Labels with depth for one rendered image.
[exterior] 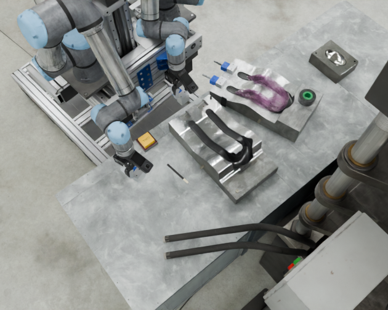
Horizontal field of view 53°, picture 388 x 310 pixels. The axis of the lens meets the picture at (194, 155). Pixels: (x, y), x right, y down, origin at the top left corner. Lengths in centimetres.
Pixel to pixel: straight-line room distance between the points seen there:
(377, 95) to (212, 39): 265
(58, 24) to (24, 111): 197
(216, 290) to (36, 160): 155
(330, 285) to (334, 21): 177
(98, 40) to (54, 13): 17
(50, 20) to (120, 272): 103
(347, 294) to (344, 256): 9
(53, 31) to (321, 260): 104
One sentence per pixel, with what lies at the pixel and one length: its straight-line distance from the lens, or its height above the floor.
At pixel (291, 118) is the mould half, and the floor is 91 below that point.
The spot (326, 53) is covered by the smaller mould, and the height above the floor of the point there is 86.
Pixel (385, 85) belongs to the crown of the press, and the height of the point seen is 187.
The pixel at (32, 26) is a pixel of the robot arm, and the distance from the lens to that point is 136.
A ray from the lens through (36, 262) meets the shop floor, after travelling 276.
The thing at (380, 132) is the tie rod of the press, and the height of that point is 170.
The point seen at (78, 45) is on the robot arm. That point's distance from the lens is 176.
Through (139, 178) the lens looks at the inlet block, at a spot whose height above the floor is 95.
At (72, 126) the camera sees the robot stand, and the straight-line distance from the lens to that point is 280.
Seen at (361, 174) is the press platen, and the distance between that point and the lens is 114.
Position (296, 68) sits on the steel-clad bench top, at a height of 80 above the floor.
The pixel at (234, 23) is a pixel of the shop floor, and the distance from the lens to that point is 357.
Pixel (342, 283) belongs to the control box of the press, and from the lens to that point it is 110.
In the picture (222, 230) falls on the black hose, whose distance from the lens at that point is 168.
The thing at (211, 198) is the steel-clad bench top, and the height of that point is 80.
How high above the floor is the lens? 250
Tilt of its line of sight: 63 degrees down
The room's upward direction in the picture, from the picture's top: 3 degrees counter-clockwise
